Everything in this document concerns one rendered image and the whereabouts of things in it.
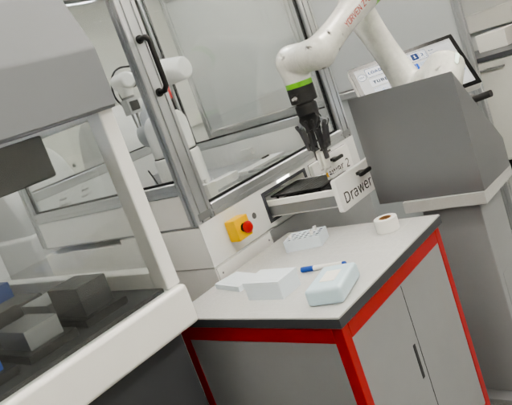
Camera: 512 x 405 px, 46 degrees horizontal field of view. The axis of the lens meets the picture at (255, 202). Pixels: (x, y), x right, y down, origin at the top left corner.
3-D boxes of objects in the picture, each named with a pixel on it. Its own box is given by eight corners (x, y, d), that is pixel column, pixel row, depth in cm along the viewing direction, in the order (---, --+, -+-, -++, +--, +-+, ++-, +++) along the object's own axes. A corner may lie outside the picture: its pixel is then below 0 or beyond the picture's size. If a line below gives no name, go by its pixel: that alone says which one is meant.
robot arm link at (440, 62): (439, 121, 214) (445, 78, 221) (468, 100, 200) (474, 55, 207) (407, 107, 211) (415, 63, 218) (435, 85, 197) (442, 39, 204)
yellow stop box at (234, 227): (255, 232, 201) (247, 212, 200) (242, 241, 196) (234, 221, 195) (243, 234, 205) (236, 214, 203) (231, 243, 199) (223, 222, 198)
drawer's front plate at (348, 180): (383, 182, 217) (374, 153, 215) (344, 212, 196) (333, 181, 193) (378, 183, 218) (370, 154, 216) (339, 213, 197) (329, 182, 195)
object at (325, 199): (375, 181, 216) (370, 165, 215) (341, 207, 198) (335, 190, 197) (288, 196, 243) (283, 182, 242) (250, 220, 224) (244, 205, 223)
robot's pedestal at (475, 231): (566, 357, 221) (514, 161, 207) (546, 407, 200) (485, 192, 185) (485, 353, 241) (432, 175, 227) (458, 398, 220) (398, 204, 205)
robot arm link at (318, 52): (357, 14, 214) (340, -12, 209) (382, 5, 205) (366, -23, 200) (308, 80, 197) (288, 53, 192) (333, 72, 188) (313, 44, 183)
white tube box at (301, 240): (329, 236, 197) (325, 225, 196) (321, 246, 190) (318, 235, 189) (294, 243, 203) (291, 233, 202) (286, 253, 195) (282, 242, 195)
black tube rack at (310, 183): (350, 187, 219) (346, 170, 217) (326, 205, 206) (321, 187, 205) (301, 195, 233) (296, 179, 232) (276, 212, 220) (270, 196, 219)
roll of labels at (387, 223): (390, 234, 178) (386, 222, 177) (372, 234, 184) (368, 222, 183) (404, 225, 182) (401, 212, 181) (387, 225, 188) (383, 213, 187)
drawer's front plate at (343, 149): (354, 167, 259) (346, 143, 257) (320, 191, 238) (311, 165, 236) (351, 168, 260) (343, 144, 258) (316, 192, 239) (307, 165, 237)
